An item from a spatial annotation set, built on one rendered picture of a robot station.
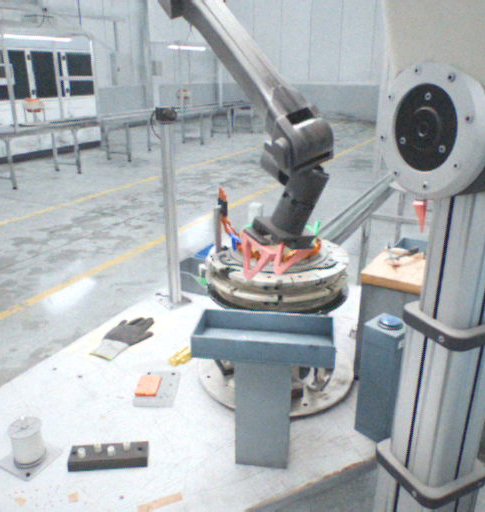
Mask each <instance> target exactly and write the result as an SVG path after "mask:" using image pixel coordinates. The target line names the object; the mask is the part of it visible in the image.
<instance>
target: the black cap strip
mask: <svg viewBox="0 0 485 512"><path fill-rule="evenodd" d="M100 445H101V451H100V452H95V444H87V445H72V448H71V451H70V454H69V457H68V461H67V468H68V472H79V471H94V470H108V469H123V468H138V467H148V459H149V450H150V446H149V441H133V442H130V449H129V450H124V442H118V443H103V444H100ZM110 446H113V447H115V455H114V456H108V447H110ZM80 448H83V449H84V452H85V456H84V458H83V457H79V456H78V450H79V449H80Z"/></svg>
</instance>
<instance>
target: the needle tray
mask: <svg viewBox="0 0 485 512"><path fill-rule="evenodd" d="M240 336H244V337H247V339H245V338H244V337H240ZM190 342H191V358H198V359H211V360H224V361H234V408H235V464H244V465H255V466H264V467H274V468H283V470H286V465H288V453H289V439H290V414H291V389H292V366H303V367H316V368H330V369H335V361H336V347H337V346H336V329H335V317H331V316H315V315H299V314H282V313H267V312H251V310H235V309H218V308H203V309H202V311H201V314H200V316H199V318H198V320H197V322H196V324H195V326H194V329H193V331H192V334H191V336H190Z"/></svg>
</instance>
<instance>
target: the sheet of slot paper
mask: <svg viewBox="0 0 485 512"><path fill-rule="evenodd" d="M139 317H143V318H149V317H153V318H154V321H155V323H154V324H153V325H152V326H151V327H150V328H149V329H148V330H146V331H153V332H154V336H153V337H151V338H149V339H147V340H144V341H142V342H140V343H138V344H135V345H133V346H130V347H128V348H126V349H123V350H127V351H131V352H134V353H138V352H139V351H140V350H142V349H143V348H144V347H145V346H148V345H149V344H150V343H152V342H153V341H154V340H155V339H157V338H158V337H159V336H160V335H162V334H163V332H164V331H165V330H167V329H169V328H170V327H171V326H173V325H174V324H175V323H176V322H178V321H179V320H180V319H177V318H172V317H167V316H163V315H159V314H154V312H150V311H145V310H141V309H137V308H135V309H133V310H132V311H130V312H129V313H127V315H125V316H123V317H122V318H120V319H119V320H117V321H116V322H114V323H113V324H111V325H110V324H105V325H104V326H101V327H100V328H98V329H97V330H95V331H94V332H92V333H91V334H89V335H88V336H86V338H85V339H83V340H82V341H80V342H78V343H77V344H74V345H72V346H70V347H68V348H66V349H65V350H63V352H65V353H66V354H69V355H70V354H72V353H74V352H76V351H78V350H79V349H81V348H82V347H85V348H89V349H88V350H87V351H85V352H84V353H82V354H81V355H79V356H78V357H79V358H83V359H85V360H86V361H89V362H92V363H94V362H95V361H96V360H98V359H99V357H96V356H92V355H89V354H88V353H89V352H91V351H92V350H94V349H95V348H97V347H98V346H99V344H100V342H102V339H103V338H104V335H105V334H106V333H107V332H108V331H109V330H110V329H111V328H113V327H114V326H116V325H117V324H118V323H119V322H120V321H121V320H123V319H125V320H128V323H129V322H130V321H132V320H133V319H135V318H139ZM128 323H127V324H128Z"/></svg>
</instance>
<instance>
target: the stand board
mask: <svg viewBox="0 0 485 512"><path fill-rule="evenodd" d="M388 257H389V254H388V252H384V250H383V251H382V252H381V254H380V255H379V256H378V257H377V258H376V259H374V260H373V261H372V262H371V263H370V264H369V265H368V266H367V267H366V268H365V269H364V270H362V271H361V272H360V279H359V282H362V283H368V284H372V285H377V286H381V287H387V288H391V289H396V290H400V291H405V292H410V293H415V295H419V296H421V288H422V281H423V274H424V269H423V267H424V265H425V260H423V259H417V258H412V257H402V258H399V259H400V265H399V267H398V266H393V265H388V264H387V261H384V262H383V260H384V259H387V258H388Z"/></svg>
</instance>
